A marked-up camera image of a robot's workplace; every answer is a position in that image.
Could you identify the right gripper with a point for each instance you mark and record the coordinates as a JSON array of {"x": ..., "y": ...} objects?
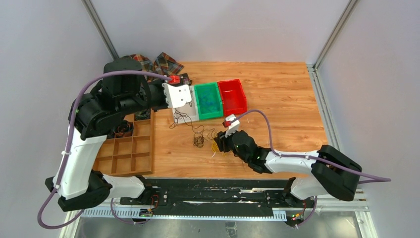
[{"x": 222, "y": 141}]

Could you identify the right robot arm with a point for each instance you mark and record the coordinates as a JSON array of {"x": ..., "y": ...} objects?
[{"x": 328, "y": 170}]

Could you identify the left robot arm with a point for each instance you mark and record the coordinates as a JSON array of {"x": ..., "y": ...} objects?
[{"x": 123, "y": 89}]

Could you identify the red plastic bin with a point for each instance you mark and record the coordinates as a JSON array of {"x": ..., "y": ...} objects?
[{"x": 233, "y": 97}]

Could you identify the green plastic bin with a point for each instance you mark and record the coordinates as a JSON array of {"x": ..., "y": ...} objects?
[{"x": 209, "y": 102}]

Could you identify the white plastic bin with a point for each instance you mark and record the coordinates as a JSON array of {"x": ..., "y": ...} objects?
[{"x": 188, "y": 112}]

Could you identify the wooden divided tray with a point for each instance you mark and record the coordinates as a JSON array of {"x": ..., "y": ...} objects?
[{"x": 129, "y": 149}]

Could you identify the plaid cloth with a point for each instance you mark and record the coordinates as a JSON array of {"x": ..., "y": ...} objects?
[{"x": 163, "y": 65}]

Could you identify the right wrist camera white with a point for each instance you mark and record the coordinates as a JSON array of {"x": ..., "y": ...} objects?
[{"x": 231, "y": 124}]

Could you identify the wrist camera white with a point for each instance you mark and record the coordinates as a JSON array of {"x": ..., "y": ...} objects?
[
  {"x": 231, "y": 124},
  {"x": 176, "y": 96}
]

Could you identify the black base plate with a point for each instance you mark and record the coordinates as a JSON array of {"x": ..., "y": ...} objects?
[{"x": 217, "y": 197}]

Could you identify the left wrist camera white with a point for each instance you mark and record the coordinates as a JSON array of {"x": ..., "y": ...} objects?
[{"x": 176, "y": 96}]

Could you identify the aluminium front rail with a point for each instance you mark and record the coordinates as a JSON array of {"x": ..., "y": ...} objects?
[{"x": 329, "y": 218}]

